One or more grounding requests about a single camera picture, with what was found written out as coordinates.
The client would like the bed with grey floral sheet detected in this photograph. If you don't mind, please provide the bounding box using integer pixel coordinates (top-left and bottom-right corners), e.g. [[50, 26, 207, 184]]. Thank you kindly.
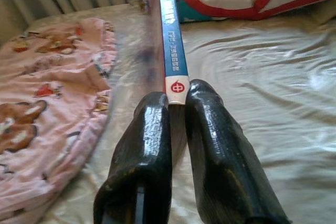
[[0, 3, 336, 224]]

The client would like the colourful cartoon cover book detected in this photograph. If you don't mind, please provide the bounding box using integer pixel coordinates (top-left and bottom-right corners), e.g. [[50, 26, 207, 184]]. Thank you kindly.
[[107, 0, 190, 106]]

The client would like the pink bear print blanket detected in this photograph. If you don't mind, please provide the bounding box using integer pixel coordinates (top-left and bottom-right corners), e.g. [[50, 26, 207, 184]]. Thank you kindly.
[[0, 17, 119, 222]]

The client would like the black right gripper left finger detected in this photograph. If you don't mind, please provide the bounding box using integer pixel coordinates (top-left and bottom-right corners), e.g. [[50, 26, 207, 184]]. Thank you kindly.
[[93, 91, 174, 224]]

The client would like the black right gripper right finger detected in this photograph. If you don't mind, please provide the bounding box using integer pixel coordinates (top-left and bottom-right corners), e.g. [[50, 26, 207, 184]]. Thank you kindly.
[[185, 78, 292, 224]]

